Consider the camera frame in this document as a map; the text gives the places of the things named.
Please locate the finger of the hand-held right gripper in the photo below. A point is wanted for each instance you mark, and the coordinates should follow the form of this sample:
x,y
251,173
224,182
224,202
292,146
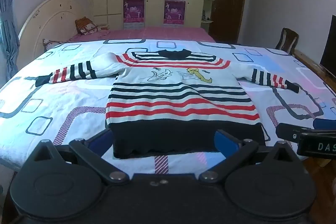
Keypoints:
x,y
325,124
288,133

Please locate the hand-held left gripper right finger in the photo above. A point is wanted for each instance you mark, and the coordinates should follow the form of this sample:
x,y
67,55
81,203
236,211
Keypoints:
x,y
226,142

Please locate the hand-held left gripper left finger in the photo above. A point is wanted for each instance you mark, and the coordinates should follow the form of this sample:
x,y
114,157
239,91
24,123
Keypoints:
x,y
101,141

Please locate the striped knit sweater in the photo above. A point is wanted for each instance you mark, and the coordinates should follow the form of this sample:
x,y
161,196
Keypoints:
x,y
181,98

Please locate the white patterned bed sheet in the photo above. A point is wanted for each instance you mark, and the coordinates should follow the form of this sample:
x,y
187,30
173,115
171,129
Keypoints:
x,y
52,98

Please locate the black television screen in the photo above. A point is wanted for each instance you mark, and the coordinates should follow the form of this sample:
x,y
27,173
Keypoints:
x,y
329,45

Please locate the dark wooden chair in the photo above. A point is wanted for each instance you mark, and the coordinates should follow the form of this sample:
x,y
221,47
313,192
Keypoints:
x,y
286,40

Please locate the white floral pillow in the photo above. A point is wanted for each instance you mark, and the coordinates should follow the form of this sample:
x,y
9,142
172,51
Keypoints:
x,y
52,43

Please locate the orange patterned pillow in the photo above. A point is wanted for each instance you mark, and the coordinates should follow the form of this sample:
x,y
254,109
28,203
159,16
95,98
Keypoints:
x,y
88,26

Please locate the pink bed sheet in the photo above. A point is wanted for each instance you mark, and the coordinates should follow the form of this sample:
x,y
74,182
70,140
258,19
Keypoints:
x,y
162,32

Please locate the cream arched headboard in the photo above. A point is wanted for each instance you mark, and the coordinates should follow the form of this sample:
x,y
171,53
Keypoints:
x,y
50,19

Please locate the brown wooden door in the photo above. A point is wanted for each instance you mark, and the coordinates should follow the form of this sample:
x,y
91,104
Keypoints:
x,y
228,3

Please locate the blue curtain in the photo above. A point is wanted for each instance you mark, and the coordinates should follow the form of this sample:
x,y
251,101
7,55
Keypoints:
x,y
9,8

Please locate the wooden bed frame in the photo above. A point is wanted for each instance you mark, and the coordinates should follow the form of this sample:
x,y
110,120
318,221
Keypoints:
x,y
307,61

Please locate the purple wall poster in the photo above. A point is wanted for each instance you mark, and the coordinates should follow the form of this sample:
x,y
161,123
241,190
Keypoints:
x,y
134,11
174,12

